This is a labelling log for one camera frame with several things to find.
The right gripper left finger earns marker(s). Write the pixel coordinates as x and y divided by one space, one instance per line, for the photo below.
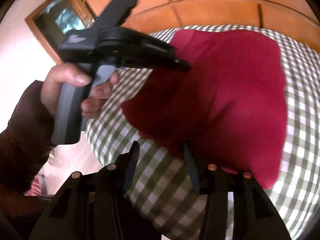
126 166

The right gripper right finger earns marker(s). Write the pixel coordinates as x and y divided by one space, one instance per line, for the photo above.
196 168

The maroon red garment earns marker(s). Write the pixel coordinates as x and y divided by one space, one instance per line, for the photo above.
230 106

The left forearm dark sleeve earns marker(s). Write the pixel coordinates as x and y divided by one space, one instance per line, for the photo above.
25 147

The person's left hand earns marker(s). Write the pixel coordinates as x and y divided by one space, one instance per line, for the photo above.
71 74

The green white checkered bedsheet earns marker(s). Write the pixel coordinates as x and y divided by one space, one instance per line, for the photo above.
161 189

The wooden wardrobe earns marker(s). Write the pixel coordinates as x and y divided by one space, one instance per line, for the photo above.
293 18

